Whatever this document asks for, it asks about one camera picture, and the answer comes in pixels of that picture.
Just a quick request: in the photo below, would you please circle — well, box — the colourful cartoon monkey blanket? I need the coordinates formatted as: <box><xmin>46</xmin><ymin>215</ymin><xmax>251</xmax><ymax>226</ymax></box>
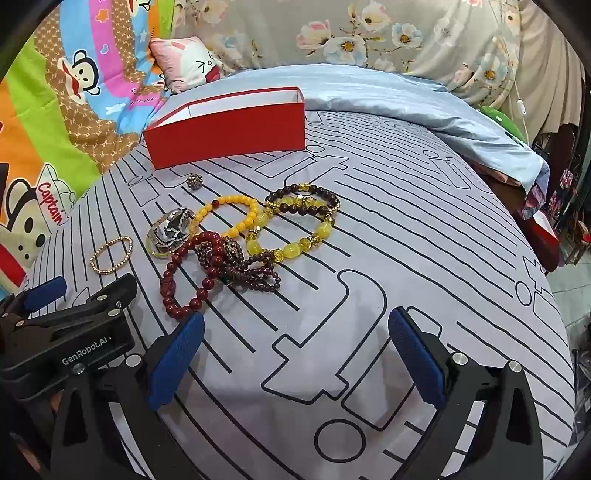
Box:
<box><xmin>0</xmin><ymin>0</ymin><xmax>185</xmax><ymax>301</ymax></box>

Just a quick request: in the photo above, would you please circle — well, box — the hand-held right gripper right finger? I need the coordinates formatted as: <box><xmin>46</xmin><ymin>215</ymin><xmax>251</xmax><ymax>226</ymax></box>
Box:
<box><xmin>389</xmin><ymin>306</ymin><xmax>544</xmax><ymax>480</ymax></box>

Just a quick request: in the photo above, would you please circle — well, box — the grey floral bedsheet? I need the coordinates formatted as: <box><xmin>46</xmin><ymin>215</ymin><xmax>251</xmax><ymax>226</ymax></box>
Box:
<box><xmin>173</xmin><ymin>0</ymin><xmax>522</xmax><ymax>107</ymax></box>

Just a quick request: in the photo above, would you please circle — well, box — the thin gold bead bracelet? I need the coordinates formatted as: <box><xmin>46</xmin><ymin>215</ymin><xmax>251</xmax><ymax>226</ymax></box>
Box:
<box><xmin>90</xmin><ymin>236</ymin><xmax>134</xmax><ymax>276</ymax></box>

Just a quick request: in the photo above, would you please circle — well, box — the beige curtain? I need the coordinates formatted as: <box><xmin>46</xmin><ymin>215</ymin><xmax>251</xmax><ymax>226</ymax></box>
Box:
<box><xmin>508</xmin><ymin>0</ymin><xmax>587</xmax><ymax>139</ymax></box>

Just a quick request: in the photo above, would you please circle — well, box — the silver metal bangle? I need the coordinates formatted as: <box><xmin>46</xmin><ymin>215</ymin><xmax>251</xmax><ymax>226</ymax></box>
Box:
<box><xmin>146</xmin><ymin>208</ymin><xmax>197</xmax><ymax>259</ymax></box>

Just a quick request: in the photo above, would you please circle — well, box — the yellow crystal oval bead bracelet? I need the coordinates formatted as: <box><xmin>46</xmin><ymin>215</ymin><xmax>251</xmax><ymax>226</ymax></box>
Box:
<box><xmin>245</xmin><ymin>196</ymin><xmax>336</xmax><ymax>263</ymax></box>

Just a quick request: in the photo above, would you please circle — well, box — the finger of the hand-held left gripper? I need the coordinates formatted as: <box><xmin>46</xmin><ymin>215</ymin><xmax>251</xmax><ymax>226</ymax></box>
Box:
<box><xmin>0</xmin><ymin>276</ymin><xmax>69</xmax><ymax>324</ymax></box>
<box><xmin>25</xmin><ymin>273</ymin><xmax>138</xmax><ymax>335</ymax></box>

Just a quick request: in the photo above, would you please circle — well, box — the pink cartoon pillow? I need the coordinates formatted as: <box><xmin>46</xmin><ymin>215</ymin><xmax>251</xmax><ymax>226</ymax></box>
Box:
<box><xmin>150</xmin><ymin>37</ymin><xmax>227</xmax><ymax>93</ymax></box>

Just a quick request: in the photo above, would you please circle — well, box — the light blue quilt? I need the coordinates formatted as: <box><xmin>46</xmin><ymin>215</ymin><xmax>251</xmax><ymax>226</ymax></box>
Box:
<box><xmin>203</xmin><ymin>64</ymin><xmax>548</xmax><ymax>190</ymax></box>

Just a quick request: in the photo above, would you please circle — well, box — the dark brown bead bracelet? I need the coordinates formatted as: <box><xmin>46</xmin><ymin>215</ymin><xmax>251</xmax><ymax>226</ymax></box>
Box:
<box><xmin>264</xmin><ymin>183</ymin><xmax>341</xmax><ymax>217</ymax></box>

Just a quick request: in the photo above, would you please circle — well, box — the dark garnet multi-wrap bracelet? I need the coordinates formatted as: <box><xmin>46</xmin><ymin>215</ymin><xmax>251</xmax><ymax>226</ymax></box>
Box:
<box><xmin>196</xmin><ymin>242</ymin><xmax>282</xmax><ymax>292</ymax></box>

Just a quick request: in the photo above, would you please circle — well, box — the green cloth item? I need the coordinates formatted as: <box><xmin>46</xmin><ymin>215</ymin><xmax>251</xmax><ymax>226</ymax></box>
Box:
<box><xmin>478</xmin><ymin>105</ymin><xmax>527</xmax><ymax>141</ymax></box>

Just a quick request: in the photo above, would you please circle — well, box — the yellow round bead bracelet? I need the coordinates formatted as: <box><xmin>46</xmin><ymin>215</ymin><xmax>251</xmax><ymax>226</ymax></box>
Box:
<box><xmin>188</xmin><ymin>195</ymin><xmax>260</xmax><ymax>241</ymax></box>

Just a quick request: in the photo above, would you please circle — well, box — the white cable with switch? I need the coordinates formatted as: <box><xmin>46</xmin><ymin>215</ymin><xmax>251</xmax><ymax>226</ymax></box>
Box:
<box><xmin>489</xmin><ymin>0</ymin><xmax>529</xmax><ymax>144</ymax></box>

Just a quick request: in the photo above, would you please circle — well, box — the purple patterned cloth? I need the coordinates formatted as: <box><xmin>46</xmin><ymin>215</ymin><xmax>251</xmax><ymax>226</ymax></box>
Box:
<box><xmin>517</xmin><ymin>161</ymin><xmax>555</xmax><ymax>222</ymax></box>

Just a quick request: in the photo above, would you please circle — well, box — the red bead bracelet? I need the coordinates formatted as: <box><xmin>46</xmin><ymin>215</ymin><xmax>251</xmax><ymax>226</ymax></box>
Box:
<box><xmin>159</xmin><ymin>231</ymin><xmax>241</xmax><ymax>319</ymax></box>

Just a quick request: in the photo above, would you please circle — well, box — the red board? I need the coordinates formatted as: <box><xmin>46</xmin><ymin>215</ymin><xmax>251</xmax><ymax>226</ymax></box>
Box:
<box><xmin>489</xmin><ymin>175</ymin><xmax>561</xmax><ymax>273</ymax></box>

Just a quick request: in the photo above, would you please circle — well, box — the red cardboard box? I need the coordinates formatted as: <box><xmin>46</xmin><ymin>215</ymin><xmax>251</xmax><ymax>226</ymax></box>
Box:
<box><xmin>142</xmin><ymin>86</ymin><xmax>307</xmax><ymax>171</ymax></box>

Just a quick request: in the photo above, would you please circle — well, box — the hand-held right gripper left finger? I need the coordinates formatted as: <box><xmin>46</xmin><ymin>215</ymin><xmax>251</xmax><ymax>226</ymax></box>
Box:
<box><xmin>48</xmin><ymin>311</ymin><xmax>206</xmax><ymax>480</ymax></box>

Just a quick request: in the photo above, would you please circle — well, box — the grey line-patterned bedsheet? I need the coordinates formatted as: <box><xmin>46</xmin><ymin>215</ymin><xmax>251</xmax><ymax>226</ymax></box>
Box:
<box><xmin>28</xmin><ymin>108</ymin><xmax>583</xmax><ymax>480</ymax></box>

